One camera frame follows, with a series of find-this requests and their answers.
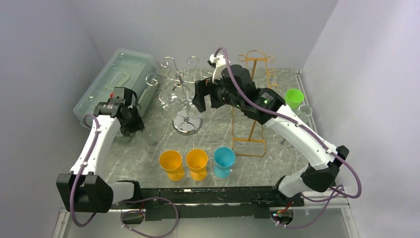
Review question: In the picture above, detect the green plastic wine glass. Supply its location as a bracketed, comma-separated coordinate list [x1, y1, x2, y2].
[285, 88, 305, 110]

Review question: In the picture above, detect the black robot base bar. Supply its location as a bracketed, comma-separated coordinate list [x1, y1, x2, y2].
[111, 186, 304, 221]

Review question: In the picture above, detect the gold wire glass rack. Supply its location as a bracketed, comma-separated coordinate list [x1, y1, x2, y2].
[231, 50, 279, 158]

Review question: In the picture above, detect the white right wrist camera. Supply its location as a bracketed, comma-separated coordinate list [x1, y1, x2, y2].
[208, 54, 226, 83]

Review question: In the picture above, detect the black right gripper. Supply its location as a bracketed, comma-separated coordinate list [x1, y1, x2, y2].
[192, 75, 244, 113]

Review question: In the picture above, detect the translucent green storage box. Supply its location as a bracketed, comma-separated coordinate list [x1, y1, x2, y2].
[73, 49, 158, 128]

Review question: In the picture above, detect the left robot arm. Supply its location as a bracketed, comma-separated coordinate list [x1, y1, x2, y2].
[56, 87, 145, 213]

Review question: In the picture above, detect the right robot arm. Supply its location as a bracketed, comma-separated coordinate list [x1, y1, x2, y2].
[192, 64, 349, 206]

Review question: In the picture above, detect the blue plastic wine glass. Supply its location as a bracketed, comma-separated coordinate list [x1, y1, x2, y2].
[213, 147, 236, 179]

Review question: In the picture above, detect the orange plastic wine glass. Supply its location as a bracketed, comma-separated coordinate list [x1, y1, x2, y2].
[186, 149, 208, 181]
[159, 150, 184, 181]

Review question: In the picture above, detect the chrome wire glass rack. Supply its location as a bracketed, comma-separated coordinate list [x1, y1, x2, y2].
[145, 57, 202, 135]

